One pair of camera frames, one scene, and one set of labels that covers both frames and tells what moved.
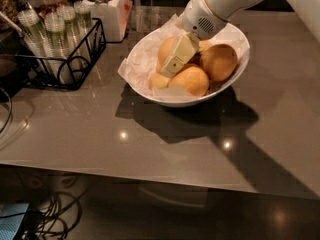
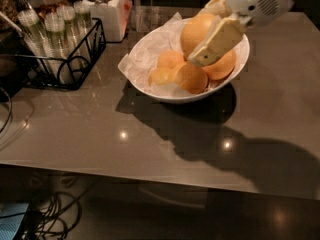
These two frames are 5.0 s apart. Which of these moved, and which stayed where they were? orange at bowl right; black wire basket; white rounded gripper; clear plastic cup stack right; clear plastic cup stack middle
Moved: white rounded gripper
Stayed: black wire basket; orange at bowl right; clear plastic cup stack right; clear plastic cup stack middle
